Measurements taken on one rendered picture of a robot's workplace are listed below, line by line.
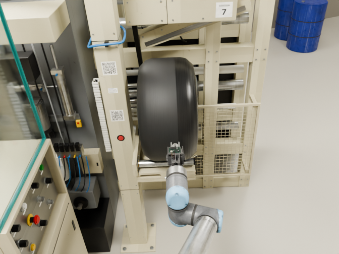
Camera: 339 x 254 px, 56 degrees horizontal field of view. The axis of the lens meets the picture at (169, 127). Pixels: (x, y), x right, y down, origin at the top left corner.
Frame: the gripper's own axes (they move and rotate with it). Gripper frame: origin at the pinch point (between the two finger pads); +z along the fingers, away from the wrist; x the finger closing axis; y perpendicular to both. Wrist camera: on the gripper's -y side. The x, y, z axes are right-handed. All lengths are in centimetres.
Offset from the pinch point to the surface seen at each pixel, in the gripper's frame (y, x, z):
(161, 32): 33, 5, 69
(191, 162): -30.5, -9.2, 22.0
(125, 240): -121, 43, 33
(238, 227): -122, -48, 42
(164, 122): 7.9, 5.0, 9.9
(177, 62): 27.2, -3.3, 36.8
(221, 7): 49, -28, 56
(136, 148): -26.8, 23.8, 32.0
